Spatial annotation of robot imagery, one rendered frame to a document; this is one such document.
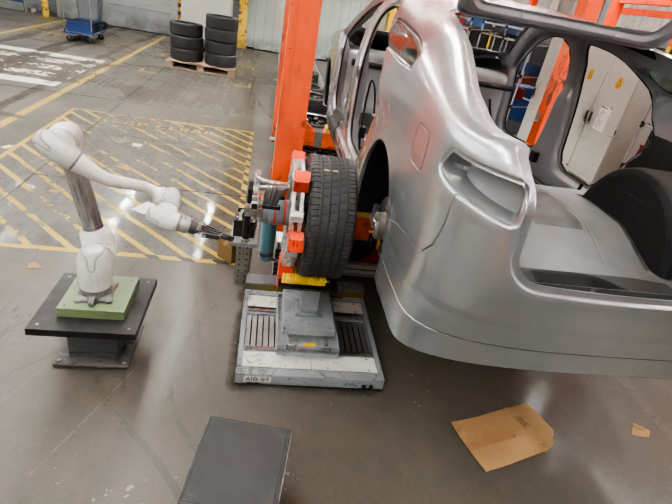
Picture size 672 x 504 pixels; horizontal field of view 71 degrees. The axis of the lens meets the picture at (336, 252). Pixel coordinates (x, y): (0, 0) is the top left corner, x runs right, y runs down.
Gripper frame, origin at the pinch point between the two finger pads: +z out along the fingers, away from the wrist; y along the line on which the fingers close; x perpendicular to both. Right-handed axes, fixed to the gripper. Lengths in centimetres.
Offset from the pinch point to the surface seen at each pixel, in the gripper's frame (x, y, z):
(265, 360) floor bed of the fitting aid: 54, -27, 40
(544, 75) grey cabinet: -186, 466, 437
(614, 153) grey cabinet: -130, 267, 450
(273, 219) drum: -19.1, -2.3, 18.6
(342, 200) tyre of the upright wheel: -49, -23, 41
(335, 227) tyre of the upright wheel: -37, -29, 42
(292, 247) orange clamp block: -21.5, -32.1, 25.1
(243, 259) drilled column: 44, 59, 25
